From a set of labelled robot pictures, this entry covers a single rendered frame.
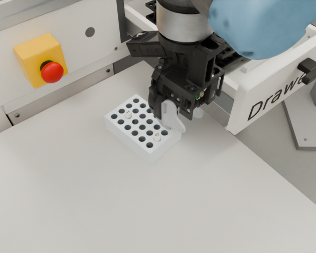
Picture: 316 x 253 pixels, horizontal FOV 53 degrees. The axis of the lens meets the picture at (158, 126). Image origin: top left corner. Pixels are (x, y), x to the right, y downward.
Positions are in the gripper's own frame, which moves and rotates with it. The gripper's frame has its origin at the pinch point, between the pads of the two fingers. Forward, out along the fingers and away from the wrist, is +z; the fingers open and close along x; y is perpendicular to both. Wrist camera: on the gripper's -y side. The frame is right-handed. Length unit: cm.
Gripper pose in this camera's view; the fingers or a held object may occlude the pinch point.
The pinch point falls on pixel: (169, 119)
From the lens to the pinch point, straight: 57.1
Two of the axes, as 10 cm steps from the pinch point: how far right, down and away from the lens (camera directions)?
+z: 0.0, 6.3, 7.8
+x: 7.0, -5.6, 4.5
